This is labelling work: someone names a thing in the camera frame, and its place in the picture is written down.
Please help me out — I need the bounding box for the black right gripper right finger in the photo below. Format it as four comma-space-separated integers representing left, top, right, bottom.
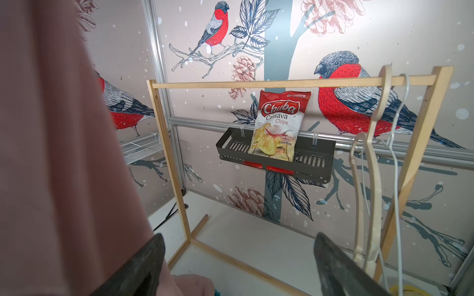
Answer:
314, 233, 389, 296

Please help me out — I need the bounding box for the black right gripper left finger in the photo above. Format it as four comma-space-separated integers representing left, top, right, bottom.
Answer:
91, 234, 165, 296

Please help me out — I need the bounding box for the black wall basket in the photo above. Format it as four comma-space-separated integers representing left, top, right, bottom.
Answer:
216, 128, 336, 185

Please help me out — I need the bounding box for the pink-grey t-shirt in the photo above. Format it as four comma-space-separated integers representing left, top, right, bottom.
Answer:
0, 0, 216, 296

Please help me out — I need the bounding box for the red Chuba chips bag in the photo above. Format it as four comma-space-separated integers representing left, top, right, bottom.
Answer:
248, 91, 312, 162

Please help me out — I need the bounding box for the white wire hanger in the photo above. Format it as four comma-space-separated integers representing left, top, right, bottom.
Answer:
386, 74, 410, 296

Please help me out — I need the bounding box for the white wire wall shelf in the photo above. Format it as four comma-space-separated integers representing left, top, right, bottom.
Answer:
120, 133, 164, 165

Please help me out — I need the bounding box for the wooden ring hanger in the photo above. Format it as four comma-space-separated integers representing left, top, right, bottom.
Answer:
349, 65, 393, 279

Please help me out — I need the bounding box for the yellow bowl with buns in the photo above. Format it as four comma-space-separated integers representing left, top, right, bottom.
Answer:
389, 284, 431, 296

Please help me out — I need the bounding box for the wooden clothes rack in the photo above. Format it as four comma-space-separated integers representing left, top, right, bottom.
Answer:
147, 66, 454, 295

